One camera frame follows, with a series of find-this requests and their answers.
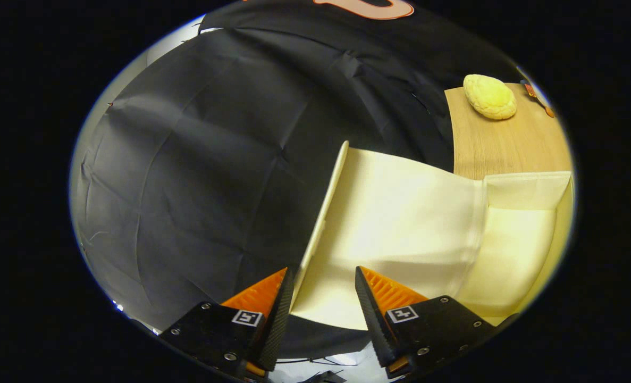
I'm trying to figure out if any cream fabric storage box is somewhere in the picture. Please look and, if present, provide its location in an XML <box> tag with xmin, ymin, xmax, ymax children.
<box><xmin>290</xmin><ymin>140</ymin><xmax>575</xmax><ymax>331</ymax></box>

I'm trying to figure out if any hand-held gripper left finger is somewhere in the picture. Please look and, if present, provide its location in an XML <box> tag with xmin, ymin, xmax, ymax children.
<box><xmin>157</xmin><ymin>267</ymin><xmax>296</xmax><ymax>381</ymax></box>

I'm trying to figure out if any yellow bread plush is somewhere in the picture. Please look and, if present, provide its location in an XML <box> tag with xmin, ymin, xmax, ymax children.
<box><xmin>463</xmin><ymin>74</ymin><xmax>518</xmax><ymax>120</ymax></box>

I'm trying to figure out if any penguin plush toy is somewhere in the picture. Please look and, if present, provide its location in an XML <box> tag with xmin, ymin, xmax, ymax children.
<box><xmin>520</xmin><ymin>80</ymin><xmax>556</xmax><ymax>119</ymax></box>

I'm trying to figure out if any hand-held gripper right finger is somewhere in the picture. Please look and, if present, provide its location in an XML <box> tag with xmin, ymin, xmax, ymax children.
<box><xmin>354</xmin><ymin>265</ymin><xmax>520</xmax><ymax>380</ymax></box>

